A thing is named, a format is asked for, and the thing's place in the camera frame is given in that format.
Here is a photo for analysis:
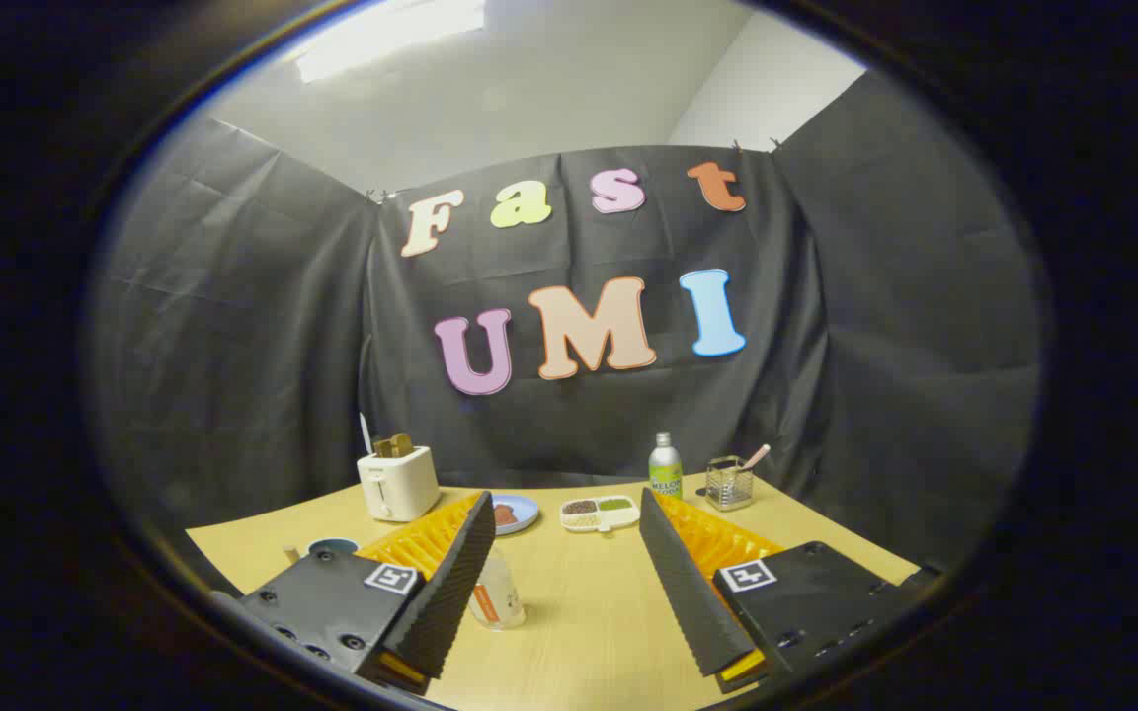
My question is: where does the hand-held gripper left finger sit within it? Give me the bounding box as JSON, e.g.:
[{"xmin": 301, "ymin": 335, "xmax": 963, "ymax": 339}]
[{"xmin": 233, "ymin": 491, "xmax": 497, "ymax": 697}]

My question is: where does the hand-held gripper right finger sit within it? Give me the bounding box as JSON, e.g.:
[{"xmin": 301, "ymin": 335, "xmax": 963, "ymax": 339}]
[{"xmin": 639, "ymin": 486, "xmax": 940, "ymax": 694}]

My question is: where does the clear glass juice bottle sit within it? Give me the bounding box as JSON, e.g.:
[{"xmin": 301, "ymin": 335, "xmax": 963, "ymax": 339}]
[{"xmin": 470, "ymin": 556, "xmax": 527, "ymax": 631}]

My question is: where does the pale green cup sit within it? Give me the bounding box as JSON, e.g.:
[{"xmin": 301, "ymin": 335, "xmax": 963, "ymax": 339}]
[{"xmin": 283, "ymin": 537, "xmax": 363, "ymax": 566}]

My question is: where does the green soda bottle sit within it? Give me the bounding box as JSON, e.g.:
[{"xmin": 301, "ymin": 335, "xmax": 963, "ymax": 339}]
[{"xmin": 649, "ymin": 432, "xmax": 684, "ymax": 498}]

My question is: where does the wooden table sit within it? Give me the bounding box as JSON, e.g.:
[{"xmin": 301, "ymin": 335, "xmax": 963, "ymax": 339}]
[{"xmin": 186, "ymin": 472, "xmax": 921, "ymax": 711}]

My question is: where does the blue plate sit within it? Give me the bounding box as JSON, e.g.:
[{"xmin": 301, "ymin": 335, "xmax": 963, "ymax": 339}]
[{"xmin": 490, "ymin": 494, "xmax": 540, "ymax": 536}]

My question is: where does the white divided dish with beans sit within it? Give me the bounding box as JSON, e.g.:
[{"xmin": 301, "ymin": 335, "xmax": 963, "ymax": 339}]
[{"xmin": 559, "ymin": 495, "xmax": 641, "ymax": 534}]

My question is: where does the white toaster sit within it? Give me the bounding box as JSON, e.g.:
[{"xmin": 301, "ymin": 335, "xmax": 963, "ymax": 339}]
[{"xmin": 357, "ymin": 446, "xmax": 441, "ymax": 522}]

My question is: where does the black backdrop cloth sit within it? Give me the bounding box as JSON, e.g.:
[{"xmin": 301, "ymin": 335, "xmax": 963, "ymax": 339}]
[{"xmin": 85, "ymin": 69, "xmax": 1044, "ymax": 584}]

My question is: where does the wire mesh holder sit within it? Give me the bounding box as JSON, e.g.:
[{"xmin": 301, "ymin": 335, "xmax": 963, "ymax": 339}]
[{"xmin": 705, "ymin": 456, "xmax": 755, "ymax": 512}]

